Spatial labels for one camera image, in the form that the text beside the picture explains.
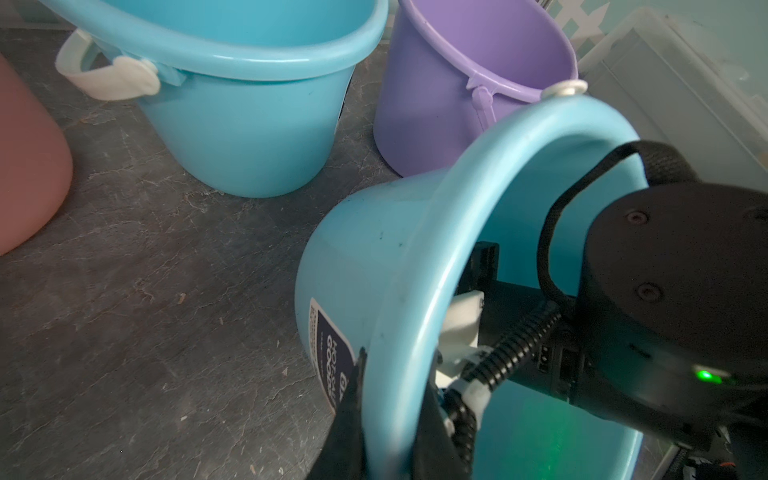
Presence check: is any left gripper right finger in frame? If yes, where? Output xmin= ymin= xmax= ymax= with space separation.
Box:
xmin=411 ymin=371 xmax=471 ymax=480

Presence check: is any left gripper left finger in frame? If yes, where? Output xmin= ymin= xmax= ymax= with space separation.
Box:
xmin=305 ymin=348 xmax=367 ymax=480

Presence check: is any teal bucket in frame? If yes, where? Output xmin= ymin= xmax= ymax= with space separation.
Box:
xmin=295 ymin=96 xmax=647 ymax=479
xmin=49 ymin=1 xmax=388 ymax=198

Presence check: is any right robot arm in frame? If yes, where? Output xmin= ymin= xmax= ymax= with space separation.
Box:
xmin=442 ymin=140 xmax=767 ymax=479

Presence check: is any purple bucket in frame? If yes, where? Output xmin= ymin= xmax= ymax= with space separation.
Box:
xmin=373 ymin=0 xmax=577 ymax=177

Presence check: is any pink bucket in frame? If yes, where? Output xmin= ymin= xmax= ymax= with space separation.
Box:
xmin=1 ymin=59 xmax=73 ymax=254

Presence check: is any clear plastic storage box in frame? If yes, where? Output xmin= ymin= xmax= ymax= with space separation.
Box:
xmin=578 ymin=7 xmax=767 ymax=191

